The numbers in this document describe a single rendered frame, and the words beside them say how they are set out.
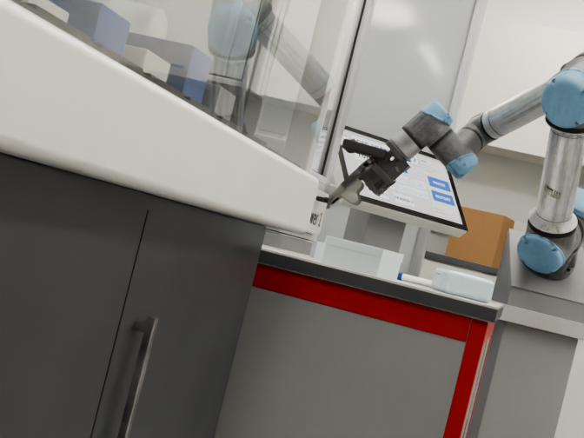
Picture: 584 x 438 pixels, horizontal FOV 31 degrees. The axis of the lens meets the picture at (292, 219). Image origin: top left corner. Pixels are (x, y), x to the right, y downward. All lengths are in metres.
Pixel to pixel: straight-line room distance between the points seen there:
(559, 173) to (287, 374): 0.87
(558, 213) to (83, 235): 1.62
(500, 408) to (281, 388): 0.93
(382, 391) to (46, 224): 1.03
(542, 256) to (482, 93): 3.44
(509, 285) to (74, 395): 1.72
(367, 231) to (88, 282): 2.40
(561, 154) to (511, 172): 3.80
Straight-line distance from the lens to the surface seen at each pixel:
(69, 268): 1.15
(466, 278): 2.01
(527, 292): 2.80
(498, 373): 2.79
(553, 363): 2.83
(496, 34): 6.08
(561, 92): 2.41
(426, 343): 1.96
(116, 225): 1.23
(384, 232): 3.58
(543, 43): 6.06
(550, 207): 2.58
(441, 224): 3.59
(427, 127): 2.66
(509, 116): 2.69
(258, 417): 2.02
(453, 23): 4.43
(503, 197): 6.29
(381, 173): 2.66
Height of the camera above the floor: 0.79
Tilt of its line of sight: 1 degrees up
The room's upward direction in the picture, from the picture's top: 14 degrees clockwise
